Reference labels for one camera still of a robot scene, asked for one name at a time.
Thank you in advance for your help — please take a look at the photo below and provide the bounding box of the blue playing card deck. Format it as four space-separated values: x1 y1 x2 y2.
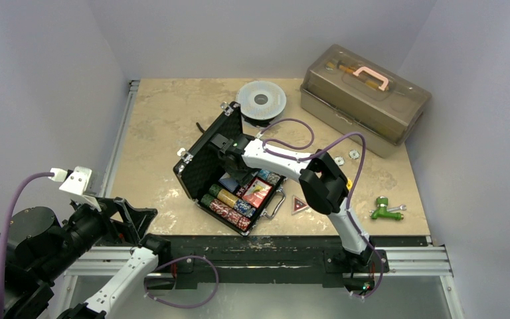
218 173 240 193

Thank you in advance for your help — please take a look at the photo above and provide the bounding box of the black poker set case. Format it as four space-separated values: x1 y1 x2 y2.
173 101 286 236

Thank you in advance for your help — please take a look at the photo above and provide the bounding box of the red triangular all-in marker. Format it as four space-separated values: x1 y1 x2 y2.
292 195 309 215

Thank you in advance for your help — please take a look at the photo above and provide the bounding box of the white blue chip two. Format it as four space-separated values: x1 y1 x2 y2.
334 156 345 166

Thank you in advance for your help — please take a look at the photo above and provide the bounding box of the white blue chip one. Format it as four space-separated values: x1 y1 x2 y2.
348 150 361 160

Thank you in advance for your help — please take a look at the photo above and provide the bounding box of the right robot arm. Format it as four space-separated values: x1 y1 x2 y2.
209 134 374 270

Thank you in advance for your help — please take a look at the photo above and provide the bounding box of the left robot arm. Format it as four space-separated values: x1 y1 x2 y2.
3 197 171 318

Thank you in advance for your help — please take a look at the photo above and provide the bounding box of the light blue chip stack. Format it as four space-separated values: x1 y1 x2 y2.
257 169 282 186

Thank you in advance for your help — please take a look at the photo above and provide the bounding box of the green chip stack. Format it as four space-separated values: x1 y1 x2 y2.
201 184 224 208

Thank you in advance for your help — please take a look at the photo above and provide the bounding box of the yellow chip stack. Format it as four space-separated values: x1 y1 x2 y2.
217 189 239 207

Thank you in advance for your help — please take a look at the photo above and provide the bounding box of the red playing card deck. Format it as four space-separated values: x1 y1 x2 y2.
241 177 272 208

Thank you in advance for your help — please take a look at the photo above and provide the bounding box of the dark blue chip stack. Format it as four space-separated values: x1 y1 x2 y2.
233 199 256 219

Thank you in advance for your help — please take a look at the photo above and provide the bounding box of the red chip stack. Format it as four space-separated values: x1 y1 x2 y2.
209 199 251 231

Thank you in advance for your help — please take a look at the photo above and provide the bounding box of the translucent brown storage box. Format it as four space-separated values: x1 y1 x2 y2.
300 45 432 158

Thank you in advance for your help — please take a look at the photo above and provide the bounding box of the green pipe valve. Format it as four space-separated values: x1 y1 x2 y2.
370 196 404 221

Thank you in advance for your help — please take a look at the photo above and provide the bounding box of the small silver wrench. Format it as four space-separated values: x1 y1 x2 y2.
387 204 407 212

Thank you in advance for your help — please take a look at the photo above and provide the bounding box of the black orange handled tool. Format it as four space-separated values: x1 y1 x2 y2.
195 122 205 133

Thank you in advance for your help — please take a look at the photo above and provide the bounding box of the white perforated cable spool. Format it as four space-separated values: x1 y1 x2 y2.
235 80 287 128

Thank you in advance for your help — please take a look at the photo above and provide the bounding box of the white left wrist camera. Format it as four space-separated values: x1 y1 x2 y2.
49 166 98 197

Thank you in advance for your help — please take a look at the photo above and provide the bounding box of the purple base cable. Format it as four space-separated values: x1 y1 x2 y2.
143 255 220 310

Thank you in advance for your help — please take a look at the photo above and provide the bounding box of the pink box handle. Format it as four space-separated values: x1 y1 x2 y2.
353 66 390 91

